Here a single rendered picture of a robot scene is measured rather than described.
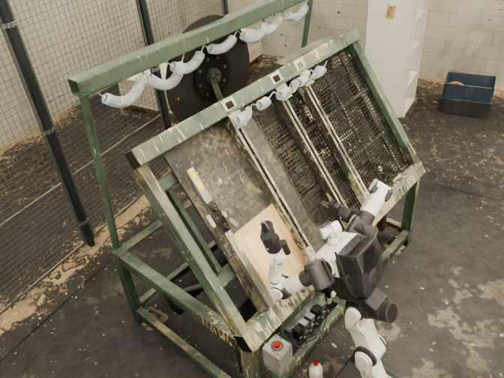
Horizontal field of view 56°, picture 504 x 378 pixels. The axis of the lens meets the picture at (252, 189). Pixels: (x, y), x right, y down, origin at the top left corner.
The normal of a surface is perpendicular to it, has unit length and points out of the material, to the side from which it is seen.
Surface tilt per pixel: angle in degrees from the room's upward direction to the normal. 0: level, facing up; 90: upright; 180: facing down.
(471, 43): 90
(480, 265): 0
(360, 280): 90
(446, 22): 90
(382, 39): 90
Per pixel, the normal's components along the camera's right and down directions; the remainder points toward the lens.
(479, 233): -0.07, -0.80
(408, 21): -0.51, 0.54
